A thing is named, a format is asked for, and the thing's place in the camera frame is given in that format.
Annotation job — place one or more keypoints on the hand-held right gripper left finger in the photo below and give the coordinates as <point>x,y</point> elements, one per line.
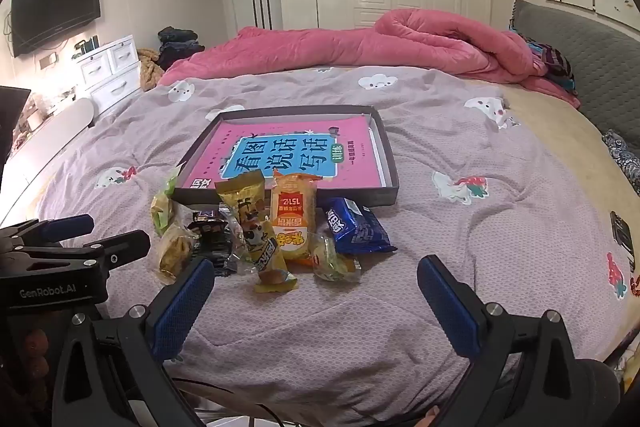
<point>182,302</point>

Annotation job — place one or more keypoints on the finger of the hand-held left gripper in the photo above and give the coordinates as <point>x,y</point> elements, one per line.
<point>70,226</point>
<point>117,247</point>

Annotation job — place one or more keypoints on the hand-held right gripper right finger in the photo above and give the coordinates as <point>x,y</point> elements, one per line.
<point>450,302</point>

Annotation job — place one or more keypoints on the clear crispy cake packet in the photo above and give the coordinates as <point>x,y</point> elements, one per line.
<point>175,252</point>

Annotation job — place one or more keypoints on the dark green pea packet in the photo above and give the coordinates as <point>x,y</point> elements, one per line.
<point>220,258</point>

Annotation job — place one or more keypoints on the light green candy packet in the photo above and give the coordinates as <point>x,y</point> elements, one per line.
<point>162,209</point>

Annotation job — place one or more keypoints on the brown chocolate bar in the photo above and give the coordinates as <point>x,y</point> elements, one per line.
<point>210,227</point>

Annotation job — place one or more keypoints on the yellow cartoon snack packet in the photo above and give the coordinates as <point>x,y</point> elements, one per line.
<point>255,227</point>

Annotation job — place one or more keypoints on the blue cookie packet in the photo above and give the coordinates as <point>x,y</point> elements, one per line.
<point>360,229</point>

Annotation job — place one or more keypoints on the yellow-green clear snack packet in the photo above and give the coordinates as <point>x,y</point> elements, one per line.
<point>330,264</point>

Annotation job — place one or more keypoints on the grey shallow cardboard tray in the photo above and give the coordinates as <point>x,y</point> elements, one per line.
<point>360,196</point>

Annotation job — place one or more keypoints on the orange bread packet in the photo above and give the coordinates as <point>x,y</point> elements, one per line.
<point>295,212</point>

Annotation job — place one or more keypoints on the white rounded desk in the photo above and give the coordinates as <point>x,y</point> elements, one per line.
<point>55,129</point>

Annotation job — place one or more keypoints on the purple printed bed sheet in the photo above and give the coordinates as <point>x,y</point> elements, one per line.
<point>450,147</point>

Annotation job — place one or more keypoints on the white drawer cabinet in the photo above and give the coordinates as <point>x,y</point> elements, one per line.
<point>112,72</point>

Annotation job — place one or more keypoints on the brown fuzzy blanket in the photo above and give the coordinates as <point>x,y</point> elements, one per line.
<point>149,69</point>

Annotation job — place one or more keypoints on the black phone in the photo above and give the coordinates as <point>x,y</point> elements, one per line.
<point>623,237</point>

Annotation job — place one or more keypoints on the pink book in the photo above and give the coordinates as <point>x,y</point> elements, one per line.
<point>280,132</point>

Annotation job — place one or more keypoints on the beige bed sheet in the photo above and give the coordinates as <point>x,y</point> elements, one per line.
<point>555,132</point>

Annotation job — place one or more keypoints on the pile of dark clothes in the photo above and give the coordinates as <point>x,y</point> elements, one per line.
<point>177,44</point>

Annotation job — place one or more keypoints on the dark patterned pillow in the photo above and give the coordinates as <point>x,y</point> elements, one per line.
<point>625,157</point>

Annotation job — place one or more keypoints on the colourful folded clothes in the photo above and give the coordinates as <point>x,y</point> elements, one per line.
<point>552,59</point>

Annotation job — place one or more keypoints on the pink quilt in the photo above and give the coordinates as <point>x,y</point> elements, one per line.
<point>350,47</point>

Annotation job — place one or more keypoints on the grey padded headboard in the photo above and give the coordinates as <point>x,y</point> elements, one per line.
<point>595,52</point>

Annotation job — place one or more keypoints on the wall power outlet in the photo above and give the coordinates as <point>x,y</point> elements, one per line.
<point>48,60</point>

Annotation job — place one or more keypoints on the black wall television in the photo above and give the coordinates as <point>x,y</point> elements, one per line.
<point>55,7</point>

